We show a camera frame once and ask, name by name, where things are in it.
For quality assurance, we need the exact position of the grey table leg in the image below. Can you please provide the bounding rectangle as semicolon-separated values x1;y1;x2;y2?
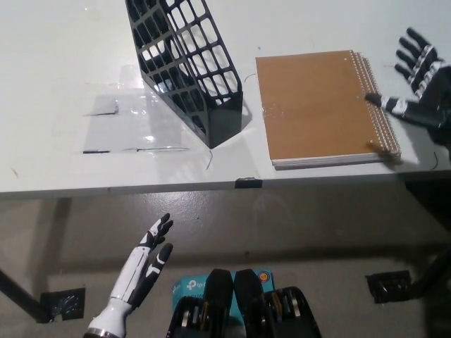
33;196;73;296

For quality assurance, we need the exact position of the black lattice book holder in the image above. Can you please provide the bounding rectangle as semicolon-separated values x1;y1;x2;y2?
125;0;244;149

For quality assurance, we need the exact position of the teal router box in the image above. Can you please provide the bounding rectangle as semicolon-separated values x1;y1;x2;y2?
171;268;274;314

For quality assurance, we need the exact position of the white and black left hand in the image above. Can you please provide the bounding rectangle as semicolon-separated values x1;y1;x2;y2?
107;213;175;309

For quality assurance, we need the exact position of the black diagonal table leg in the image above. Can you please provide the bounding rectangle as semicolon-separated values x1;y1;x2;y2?
410;246;451;300
0;269;42;324

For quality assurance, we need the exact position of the black table edge clip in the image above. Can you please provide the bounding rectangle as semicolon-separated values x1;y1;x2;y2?
234;177;264;189

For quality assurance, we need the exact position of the clear plastic sheet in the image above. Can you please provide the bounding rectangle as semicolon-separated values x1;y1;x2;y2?
72;65;193;156

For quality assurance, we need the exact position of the brown spiral notebook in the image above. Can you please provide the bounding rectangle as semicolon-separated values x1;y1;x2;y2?
273;52;402;171
254;49;396;165

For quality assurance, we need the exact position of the black and white right hand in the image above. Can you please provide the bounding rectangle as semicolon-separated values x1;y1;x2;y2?
364;27;451;132

